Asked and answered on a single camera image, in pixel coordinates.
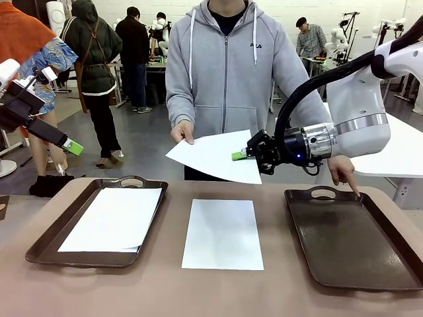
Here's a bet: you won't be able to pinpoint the black corrugated cable hose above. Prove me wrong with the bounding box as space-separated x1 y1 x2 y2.
274 24 423 139

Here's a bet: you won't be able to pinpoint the person's right hand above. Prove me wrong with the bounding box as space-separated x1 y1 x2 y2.
171 122 196 145

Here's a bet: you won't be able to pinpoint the person in plaid shirt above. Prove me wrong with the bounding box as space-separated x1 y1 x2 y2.
295 16 328 77

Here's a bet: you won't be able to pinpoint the figure in orange patterned clothes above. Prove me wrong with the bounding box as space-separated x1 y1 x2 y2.
0 0 79 176

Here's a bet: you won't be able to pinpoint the dark brown board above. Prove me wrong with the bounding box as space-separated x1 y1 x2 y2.
0 195 11 221

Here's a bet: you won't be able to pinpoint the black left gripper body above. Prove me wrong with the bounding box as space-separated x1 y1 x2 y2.
0 82 46 133

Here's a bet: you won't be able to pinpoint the white round stand base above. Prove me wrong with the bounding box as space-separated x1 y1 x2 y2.
0 160 17 178

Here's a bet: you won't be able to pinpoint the person's left hand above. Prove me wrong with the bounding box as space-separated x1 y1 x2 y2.
327 155 362 198

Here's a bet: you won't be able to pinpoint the person in black jacket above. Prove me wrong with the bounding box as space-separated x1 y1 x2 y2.
115 6 153 114

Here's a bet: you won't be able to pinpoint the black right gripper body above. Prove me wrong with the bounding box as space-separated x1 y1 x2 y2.
247 129 307 176

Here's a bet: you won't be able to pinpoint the white table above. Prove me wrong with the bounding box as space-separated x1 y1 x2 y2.
322 102 423 209

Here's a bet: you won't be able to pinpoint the person in dark green coat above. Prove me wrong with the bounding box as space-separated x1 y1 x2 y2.
61 0 124 168

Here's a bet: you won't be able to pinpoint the brown plastic serving tray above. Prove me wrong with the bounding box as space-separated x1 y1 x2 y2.
284 185 423 292
25 174 169 269

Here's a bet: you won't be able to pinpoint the person's right forearm grey sleeve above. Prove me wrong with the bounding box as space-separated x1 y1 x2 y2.
165 79 195 128

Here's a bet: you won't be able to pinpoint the person in grey hoodie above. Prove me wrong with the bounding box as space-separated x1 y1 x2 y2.
165 0 362 198

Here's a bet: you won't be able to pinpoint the black boots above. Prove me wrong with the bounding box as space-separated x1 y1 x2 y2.
28 174 75 198

